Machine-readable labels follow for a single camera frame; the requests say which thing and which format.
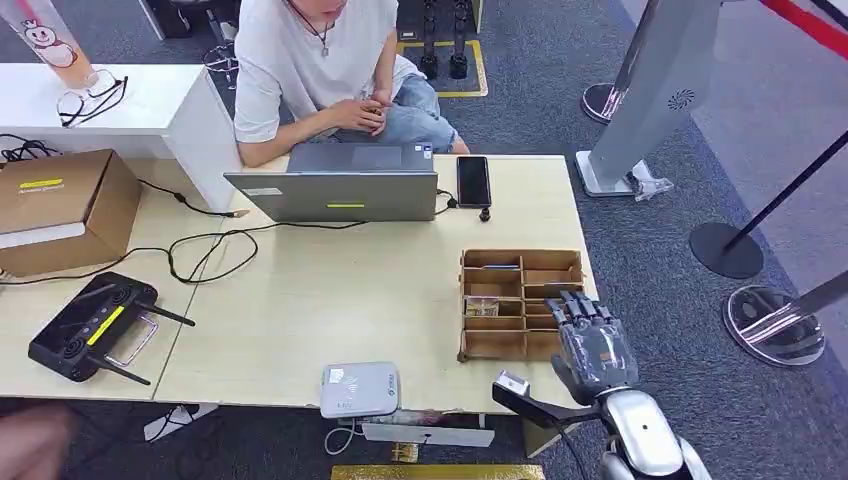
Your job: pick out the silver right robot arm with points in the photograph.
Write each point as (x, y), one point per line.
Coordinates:
(642, 430)

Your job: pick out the grey kiosk stand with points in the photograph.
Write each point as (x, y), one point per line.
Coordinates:
(652, 86)

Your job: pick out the red barrier belt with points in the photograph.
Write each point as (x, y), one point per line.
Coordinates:
(805, 23)

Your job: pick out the small gold card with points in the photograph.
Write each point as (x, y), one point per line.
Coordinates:
(405, 452)

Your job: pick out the person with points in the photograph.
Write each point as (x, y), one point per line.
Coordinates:
(298, 60)

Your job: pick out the black smartphone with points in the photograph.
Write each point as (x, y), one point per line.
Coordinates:
(474, 181)

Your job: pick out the wooden compartment card box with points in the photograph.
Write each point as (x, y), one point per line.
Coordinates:
(507, 331)

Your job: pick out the snowman print drink cup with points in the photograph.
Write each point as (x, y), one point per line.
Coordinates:
(50, 43)

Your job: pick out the white counter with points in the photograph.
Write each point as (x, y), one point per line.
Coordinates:
(166, 112)

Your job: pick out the clear plastic wrap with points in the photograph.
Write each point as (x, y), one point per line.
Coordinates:
(649, 187)

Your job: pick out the black controller with antennas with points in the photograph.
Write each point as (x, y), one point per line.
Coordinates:
(86, 328)

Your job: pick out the brown cardboard box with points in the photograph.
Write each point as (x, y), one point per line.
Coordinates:
(60, 212)

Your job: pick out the small black plug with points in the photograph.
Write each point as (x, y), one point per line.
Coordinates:
(485, 214)

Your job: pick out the white power strip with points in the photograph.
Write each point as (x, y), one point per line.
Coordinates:
(175, 420)

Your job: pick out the blue edged card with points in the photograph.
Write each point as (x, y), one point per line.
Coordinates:
(501, 267)

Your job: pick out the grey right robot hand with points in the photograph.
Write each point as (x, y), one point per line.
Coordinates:
(593, 351)

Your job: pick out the white card reader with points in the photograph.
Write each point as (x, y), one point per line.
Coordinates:
(359, 389)

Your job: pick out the blurred brown object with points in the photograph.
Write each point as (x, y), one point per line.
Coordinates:
(30, 444)

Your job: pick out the white bar under desk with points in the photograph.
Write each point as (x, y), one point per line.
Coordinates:
(427, 435)

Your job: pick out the chrome stanchion post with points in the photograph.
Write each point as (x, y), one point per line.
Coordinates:
(772, 324)

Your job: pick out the printed brown card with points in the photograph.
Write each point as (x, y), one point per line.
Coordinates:
(482, 307)

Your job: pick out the black framed glasses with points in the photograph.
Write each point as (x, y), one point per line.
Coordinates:
(86, 106)

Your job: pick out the black stanchion post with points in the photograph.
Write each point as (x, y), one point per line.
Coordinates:
(725, 250)

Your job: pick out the chrome stanchion base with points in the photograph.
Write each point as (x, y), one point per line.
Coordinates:
(599, 102)

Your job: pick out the yellow bordered floor mat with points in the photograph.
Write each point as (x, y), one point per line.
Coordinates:
(478, 73)

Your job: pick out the grey laptop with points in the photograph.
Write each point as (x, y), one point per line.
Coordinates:
(344, 195)

